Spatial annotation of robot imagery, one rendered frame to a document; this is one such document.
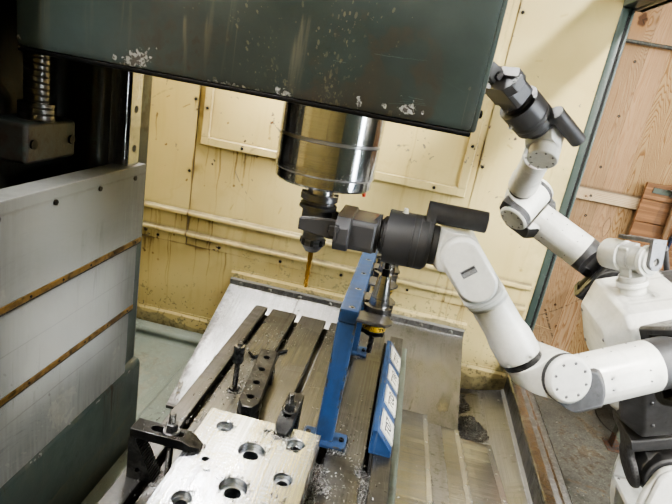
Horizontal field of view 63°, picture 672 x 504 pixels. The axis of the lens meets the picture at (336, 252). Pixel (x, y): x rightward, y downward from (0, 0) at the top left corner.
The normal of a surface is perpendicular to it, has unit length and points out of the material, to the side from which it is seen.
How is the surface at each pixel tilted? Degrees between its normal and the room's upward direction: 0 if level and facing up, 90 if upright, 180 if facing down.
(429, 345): 24
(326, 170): 90
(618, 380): 73
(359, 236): 90
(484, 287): 87
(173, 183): 90
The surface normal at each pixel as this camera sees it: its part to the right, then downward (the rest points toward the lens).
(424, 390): 0.09, -0.74
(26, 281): 0.98, 0.18
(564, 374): 0.18, 0.04
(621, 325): -0.91, -0.20
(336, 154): 0.11, 0.33
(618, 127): -0.15, 0.29
